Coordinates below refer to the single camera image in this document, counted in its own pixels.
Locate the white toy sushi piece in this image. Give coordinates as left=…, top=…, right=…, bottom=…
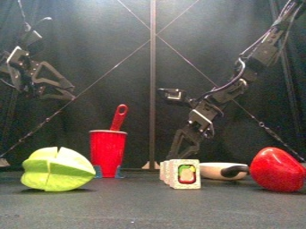
left=168, top=158, right=202, bottom=191
left=163, top=159, right=172, bottom=186
left=158, top=160, right=166, bottom=182

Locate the red plastic cup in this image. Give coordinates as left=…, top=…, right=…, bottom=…
left=88, top=129, right=130, bottom=179

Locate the red toy bell pepper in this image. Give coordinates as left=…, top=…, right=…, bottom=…
left=249, top=146, right=306, bottom=193

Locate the green star fruit toy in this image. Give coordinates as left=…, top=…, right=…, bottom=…
left=19, top=146, right=96, bottom=192

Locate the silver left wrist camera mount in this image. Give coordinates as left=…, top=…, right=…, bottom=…
left=4, top=46, right=24, bottom=88

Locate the white pan with dark handle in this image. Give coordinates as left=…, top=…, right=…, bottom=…
left=198, top=162, right=250, bottom=182

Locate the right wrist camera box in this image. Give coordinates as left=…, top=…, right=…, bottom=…
left=156, top=87, right=188, bottom=107

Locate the vertical metal frame pole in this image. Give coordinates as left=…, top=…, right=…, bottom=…
left=148, top=0, right=158, bottom=171

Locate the blue cup holder bracket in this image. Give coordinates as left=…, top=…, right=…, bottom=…
left=115, top=165, right=126, bottom=180
left=94, top=165, right=103, bottom=180

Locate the red spoon handle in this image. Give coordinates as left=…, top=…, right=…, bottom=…
left=108, top=104, right=130, bottom=132

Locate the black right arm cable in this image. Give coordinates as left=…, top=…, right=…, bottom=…
left=202, top=57, right=247, bottom=101

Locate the diagonal brace wire with turnbuckle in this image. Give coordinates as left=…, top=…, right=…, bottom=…
left=115, top=0, right=306, bottom=164

